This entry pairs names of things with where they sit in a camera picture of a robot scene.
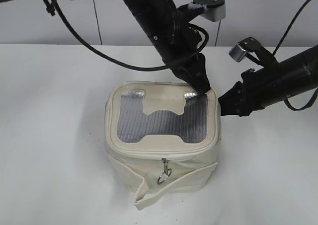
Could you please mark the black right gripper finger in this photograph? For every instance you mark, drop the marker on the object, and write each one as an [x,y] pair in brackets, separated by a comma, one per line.
[232,95]
[228,108]

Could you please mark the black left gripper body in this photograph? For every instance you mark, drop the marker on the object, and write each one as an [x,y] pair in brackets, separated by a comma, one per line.
[182,47]

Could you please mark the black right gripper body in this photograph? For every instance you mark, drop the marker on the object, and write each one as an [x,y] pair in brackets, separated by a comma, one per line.
[242,100]

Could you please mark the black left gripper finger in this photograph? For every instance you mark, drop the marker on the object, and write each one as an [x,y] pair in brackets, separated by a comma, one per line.
[198,76]
[184,75]

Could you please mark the cream insulated lunch bag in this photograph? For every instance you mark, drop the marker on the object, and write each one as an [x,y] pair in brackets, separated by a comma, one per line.
[162,138]

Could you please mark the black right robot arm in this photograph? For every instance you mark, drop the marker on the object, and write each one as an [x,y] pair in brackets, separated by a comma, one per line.
[268,86]

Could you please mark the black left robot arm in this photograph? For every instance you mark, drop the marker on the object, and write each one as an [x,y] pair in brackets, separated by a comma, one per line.
[154,16]

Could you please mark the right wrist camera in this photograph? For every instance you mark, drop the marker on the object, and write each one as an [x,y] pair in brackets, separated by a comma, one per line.
[242,48]

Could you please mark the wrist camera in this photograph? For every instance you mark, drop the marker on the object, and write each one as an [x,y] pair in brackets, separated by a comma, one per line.
[213,10]
[242,48]

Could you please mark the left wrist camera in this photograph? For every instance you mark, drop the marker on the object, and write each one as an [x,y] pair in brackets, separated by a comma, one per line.
[213,10]

